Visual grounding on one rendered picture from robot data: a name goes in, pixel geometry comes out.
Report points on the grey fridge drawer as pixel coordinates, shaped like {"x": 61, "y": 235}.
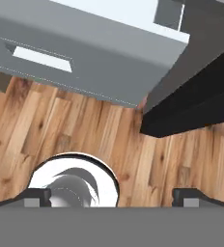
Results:
{"x": 94, "y": 48}

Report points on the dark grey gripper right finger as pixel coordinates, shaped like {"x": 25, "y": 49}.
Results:
{"x": 188, "y": 195}

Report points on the dark grey fridge body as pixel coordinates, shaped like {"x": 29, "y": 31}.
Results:
{"x": 194, "y": 80}

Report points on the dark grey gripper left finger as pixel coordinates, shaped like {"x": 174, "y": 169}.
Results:
{"x": 36, "y": 195}

